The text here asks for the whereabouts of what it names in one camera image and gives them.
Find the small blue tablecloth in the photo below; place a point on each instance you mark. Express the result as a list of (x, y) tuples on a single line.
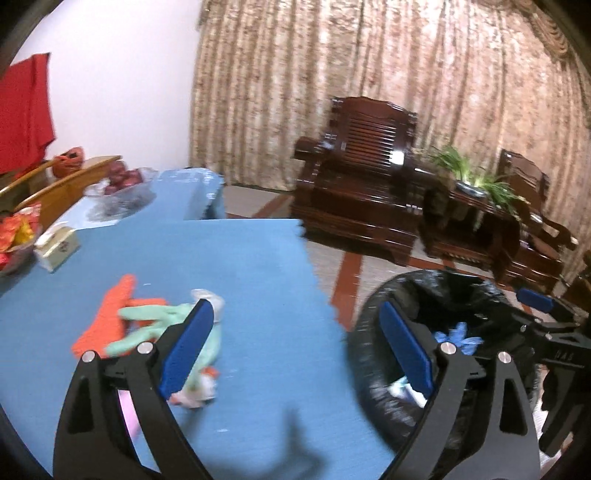
[(184, 198)]

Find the pile of red candy packets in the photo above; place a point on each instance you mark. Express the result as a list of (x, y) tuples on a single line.
[(16, 230)]

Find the trash bin with black bag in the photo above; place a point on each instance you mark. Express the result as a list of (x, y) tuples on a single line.
[(383, 295)]

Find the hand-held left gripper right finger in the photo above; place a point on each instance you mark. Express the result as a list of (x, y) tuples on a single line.
[(408, 350)]

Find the green potted plant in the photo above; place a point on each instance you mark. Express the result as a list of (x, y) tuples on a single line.
[(457, 164)]

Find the white and gold tissue box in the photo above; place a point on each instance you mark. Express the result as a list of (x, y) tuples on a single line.
[(55, 251)]

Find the orange foam net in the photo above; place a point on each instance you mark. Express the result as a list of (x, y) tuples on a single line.
[(111, 314)]

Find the large blue tablecloth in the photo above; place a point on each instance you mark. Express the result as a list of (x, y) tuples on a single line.
[(258, 277)]

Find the dark wooden side table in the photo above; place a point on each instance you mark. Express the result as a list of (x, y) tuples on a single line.
[(466, 230)]

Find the red cloth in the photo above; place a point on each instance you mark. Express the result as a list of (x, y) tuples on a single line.
[(23, 115)]

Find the wooden television cabinet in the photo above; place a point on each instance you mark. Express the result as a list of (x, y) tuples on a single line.
[(64, 194)]

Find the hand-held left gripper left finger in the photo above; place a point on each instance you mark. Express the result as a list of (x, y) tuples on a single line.
[(187, 350)]

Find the white tissue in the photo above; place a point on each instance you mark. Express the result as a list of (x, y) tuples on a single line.
[(196, 392)]

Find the floral beige curtain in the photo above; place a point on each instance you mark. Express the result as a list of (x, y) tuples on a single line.
[(369, 55)]

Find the red bag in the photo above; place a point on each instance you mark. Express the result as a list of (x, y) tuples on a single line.
[(68, 162)]

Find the blue plastic bag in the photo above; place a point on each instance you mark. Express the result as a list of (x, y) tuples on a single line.
[(457, 337)]

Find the dark wooden armchair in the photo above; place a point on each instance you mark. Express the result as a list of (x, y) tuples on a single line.
[(531, 221), (360, 203)]

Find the glass candy bowl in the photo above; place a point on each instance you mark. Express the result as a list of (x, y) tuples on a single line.
[(21, 261)]

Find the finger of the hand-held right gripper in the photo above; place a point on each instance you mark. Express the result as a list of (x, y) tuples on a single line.
[(531, 330), (535, 300)]

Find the green rubber glove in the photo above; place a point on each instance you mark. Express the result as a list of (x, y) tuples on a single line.
[(152, 316)]

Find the red apple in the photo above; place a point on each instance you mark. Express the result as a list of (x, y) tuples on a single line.
[(133, 177), (112, 188), (118, 169)]

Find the glass fruit bowl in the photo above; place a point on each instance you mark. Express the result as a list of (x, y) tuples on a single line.
[(124, 201)]

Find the light blue paper cup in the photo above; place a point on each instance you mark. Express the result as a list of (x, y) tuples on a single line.
[(408, 394)]

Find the pink plastic item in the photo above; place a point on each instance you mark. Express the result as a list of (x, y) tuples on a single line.
[(128, 413)]

